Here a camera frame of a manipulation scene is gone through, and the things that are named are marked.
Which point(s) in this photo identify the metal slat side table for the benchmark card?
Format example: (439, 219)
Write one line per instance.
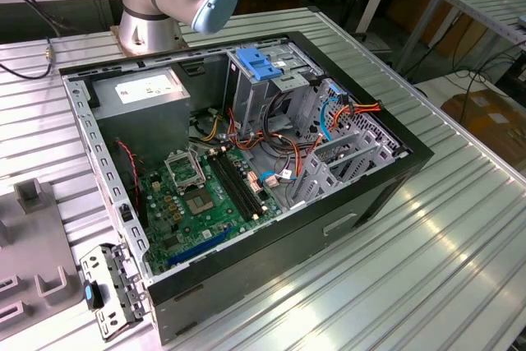
(481, 3)

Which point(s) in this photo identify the black latch with blue stripe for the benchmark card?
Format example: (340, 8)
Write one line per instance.
(92, 295)

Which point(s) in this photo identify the square brown base plate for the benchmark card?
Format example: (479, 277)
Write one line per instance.
(117, 38)

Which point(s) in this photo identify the CPU socket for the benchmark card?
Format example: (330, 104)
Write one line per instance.
(199, 203)

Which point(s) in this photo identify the black chassis switch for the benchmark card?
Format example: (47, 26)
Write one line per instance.
(125, 214)

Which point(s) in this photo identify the green motherboard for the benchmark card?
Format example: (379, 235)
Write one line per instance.
(205, 223)

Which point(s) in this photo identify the cardboard box with white label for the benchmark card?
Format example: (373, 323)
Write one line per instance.
(489, 116)

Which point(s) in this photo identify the grey parts rack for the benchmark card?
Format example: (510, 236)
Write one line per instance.
(37, 244)

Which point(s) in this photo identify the black RAM slot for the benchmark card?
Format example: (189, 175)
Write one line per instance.
(242, 184)
(232, 190)

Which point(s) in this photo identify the grey optical drive cage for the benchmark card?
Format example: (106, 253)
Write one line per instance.
(255, 100)

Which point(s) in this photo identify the grey metal disk bay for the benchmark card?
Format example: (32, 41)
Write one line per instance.
(324, 180)

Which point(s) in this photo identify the blue plastic drive latch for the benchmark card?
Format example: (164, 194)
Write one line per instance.
(257, 65)

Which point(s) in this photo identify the blue expansion slot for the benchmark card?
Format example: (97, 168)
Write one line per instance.
(197, 248)

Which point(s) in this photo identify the grey power supply unit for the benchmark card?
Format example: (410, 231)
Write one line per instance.
(139, 121)

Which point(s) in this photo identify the black open PC case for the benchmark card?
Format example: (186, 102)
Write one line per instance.
(267, 269)

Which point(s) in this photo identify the grey metal expansion bracket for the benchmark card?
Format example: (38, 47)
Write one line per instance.
(119, 285)

